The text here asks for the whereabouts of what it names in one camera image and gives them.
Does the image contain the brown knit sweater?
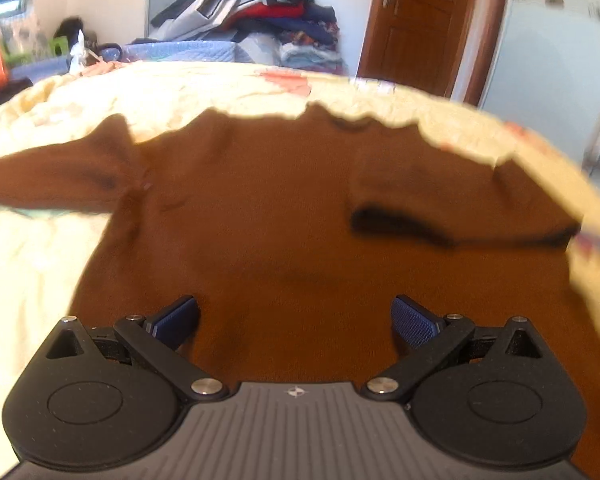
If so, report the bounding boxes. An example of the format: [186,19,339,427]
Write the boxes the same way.
[0,104,600,479]

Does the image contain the pile of assorted clothes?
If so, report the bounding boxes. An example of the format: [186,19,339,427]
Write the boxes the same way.
[146,0,346,75]

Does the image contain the yellow floral bed quilt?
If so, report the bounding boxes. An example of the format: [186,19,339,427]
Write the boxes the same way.
[0,62,600,477]

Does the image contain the blue quilted blanket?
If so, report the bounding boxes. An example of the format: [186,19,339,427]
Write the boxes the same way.
[9,40,253,82]

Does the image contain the green plastic stool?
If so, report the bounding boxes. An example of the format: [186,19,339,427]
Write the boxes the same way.
[48,36,70,58]

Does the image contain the brown wooden door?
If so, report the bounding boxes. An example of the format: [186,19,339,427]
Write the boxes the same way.
[358,0,506,106]

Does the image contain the black bag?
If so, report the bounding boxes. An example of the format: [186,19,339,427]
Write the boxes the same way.
[54,16,85,48]

